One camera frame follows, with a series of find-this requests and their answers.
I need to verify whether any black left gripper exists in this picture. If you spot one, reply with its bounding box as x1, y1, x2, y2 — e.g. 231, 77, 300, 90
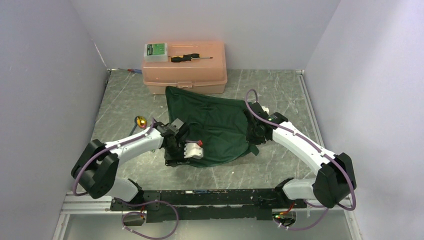
164, 140, 190, 167

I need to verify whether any green cloth napkin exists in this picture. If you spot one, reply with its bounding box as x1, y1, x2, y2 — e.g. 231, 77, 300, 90
165, 86, 260, 168

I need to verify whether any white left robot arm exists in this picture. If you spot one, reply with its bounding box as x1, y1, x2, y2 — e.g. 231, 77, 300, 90
71, 118, 189, 210

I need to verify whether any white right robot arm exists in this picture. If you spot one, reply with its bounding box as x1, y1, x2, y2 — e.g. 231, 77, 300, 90
244, 102, 356, 211

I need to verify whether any pink plastic toolbox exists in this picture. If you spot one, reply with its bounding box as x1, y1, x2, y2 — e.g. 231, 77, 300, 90
141, 41, 228, 95

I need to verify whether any red blue pen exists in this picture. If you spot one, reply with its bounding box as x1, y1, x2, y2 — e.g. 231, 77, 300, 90
118, 68, 142, 74

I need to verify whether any black yellow screwdriver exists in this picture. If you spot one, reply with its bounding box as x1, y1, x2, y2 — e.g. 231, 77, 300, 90
169, 53, 213, 63

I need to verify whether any green white small box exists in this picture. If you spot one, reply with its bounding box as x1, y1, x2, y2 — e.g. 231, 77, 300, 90
143, 42, 169, 63

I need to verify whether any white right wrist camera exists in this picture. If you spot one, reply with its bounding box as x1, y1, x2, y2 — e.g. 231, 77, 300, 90
261, 106, 270, 114

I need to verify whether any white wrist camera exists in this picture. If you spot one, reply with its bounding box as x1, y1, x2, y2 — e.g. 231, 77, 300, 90
261, 106, 270, 114
183, 140, 204, 160

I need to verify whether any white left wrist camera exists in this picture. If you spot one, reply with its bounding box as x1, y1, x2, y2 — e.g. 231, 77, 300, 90
183, 140, 204, 160

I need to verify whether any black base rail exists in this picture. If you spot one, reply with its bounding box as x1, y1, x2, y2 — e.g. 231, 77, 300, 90
109, 187, 308, 223

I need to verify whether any aluminium frame rail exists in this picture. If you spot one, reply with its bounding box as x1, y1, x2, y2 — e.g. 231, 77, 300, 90
60, 190, 353, 216

